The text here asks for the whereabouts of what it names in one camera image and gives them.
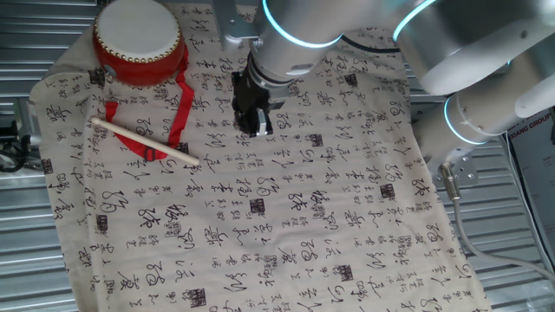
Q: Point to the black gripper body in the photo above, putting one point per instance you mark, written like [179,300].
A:
[249,93]

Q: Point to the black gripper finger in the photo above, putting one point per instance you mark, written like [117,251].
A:
[264,125]
[246,123]

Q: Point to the light wooden drumstick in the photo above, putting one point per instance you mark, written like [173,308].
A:
[143,140]

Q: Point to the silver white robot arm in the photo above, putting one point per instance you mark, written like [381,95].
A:
[455,43]

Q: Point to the red drum with white head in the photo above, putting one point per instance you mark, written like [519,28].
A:
[139,34]

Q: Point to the beige calligraphy print cloth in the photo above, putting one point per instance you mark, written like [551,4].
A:
[260,216]

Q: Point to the small grey white box device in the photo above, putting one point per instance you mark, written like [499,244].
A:
[29,123]

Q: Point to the white printed cardboard box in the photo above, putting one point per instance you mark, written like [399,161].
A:
[533,173]

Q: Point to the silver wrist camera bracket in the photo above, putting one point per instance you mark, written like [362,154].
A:
[234,26]

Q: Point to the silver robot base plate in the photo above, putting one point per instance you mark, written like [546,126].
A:
[466,169]

